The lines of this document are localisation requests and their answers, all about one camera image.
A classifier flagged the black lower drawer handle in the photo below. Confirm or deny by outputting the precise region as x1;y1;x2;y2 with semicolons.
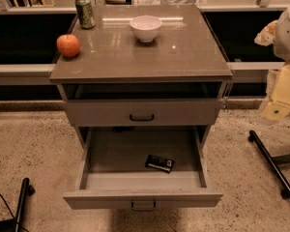
130;201;157;212

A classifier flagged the closed grey upper drawer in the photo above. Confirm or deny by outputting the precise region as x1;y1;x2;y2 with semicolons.
64;99;221;127

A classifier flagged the black drawer handle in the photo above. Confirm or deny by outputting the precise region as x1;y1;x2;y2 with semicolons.
130;201;157;212
130;114;155;122

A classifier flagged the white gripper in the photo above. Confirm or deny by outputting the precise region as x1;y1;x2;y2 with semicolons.
260;62;290;122

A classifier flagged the grey drawer cabinet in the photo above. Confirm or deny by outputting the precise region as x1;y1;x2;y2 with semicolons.
48;3;234;211

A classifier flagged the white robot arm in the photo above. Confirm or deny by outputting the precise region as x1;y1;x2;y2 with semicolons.
259;5;290;122

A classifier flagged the black upper drawer handle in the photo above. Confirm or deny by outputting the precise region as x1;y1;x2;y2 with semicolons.
130;114;155;122

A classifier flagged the black right base leg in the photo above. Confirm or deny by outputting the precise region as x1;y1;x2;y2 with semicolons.
248;130;290;199

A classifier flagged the black base leg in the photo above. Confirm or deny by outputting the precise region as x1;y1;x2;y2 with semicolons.
248;130;290;199
0;178;35;232

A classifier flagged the metal railing beam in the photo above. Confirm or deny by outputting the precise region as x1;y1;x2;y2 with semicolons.
0;62;283;85

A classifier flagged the red apple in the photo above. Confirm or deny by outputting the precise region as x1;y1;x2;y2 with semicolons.
56;34;80;57

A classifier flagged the black left base leg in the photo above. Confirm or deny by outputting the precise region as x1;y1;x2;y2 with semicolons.
0;178;35;232

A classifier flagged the black cable on floor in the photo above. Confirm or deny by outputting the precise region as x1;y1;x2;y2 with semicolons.
0;183;15;220

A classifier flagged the green soda can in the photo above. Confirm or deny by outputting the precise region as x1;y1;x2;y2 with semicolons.
74;0;95;29

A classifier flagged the white bowl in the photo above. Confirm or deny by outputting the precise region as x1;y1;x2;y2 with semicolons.
130;15;162;43

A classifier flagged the open grey lower drawer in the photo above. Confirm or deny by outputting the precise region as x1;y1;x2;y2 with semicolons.
64;127;222;209

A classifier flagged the dark rxbar chocolate bar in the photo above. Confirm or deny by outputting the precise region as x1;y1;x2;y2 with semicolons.
145;155;175;173

